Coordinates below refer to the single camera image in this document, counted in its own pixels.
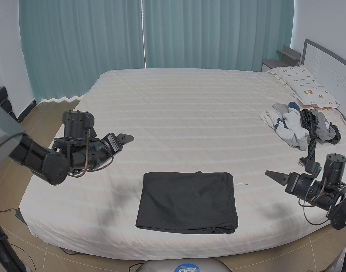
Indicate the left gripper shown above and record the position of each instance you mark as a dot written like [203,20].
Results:
[105,149]

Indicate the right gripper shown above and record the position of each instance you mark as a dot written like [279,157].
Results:
[300,185]

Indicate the black T-shirt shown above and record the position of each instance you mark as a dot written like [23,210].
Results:
[187,202]

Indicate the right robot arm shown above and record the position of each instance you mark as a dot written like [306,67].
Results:
[337,185]

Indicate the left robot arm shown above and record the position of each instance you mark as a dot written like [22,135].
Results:
[42,157]

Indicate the pile of clothes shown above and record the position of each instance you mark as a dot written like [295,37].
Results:
[292,126]

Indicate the bed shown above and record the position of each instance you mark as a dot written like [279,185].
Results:
[175,117]

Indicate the white printed pillow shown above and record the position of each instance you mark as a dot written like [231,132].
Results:
[306,85]

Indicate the blue-green curtain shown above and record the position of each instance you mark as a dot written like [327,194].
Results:
[82,38]
[218,24]

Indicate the grey bedside table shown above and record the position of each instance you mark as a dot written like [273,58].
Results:
[276,64]

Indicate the black chest of drawers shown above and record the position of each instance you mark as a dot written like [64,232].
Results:
[2,98]

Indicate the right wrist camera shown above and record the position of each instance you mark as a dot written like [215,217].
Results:
[313,168]

